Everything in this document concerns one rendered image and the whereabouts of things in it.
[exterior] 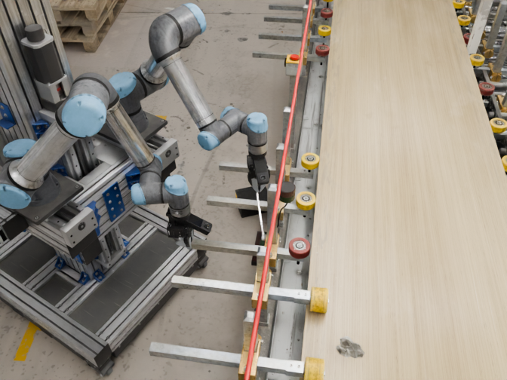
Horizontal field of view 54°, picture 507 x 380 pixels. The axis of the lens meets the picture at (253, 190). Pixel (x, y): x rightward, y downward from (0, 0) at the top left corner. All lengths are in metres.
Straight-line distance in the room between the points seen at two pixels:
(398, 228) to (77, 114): 1.22
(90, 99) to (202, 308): 1.58
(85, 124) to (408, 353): 1.19
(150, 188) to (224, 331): 1.18
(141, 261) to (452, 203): 1.59
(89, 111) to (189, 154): 2.22
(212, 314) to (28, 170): 1.41
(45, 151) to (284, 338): 1.08
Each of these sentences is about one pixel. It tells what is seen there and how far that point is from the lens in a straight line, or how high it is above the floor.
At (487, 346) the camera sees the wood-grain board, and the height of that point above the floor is 0.90.
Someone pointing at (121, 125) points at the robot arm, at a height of 1.36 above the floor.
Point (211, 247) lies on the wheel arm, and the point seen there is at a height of 0.85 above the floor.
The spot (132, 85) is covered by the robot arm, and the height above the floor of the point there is 1.26.
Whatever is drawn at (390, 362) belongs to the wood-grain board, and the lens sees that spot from 1.65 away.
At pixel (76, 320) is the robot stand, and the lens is 2.65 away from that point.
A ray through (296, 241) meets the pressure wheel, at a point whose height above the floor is 0.90.
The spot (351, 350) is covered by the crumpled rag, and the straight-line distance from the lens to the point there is 1.63.
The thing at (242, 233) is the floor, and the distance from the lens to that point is 3.09.
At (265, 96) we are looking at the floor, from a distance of 4.24.
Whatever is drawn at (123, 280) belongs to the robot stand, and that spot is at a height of 0.21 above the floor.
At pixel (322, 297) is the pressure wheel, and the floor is 0.98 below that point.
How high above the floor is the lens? 2.34
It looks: 44 degrees down
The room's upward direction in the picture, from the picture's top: 1 degrees counter-clockwise
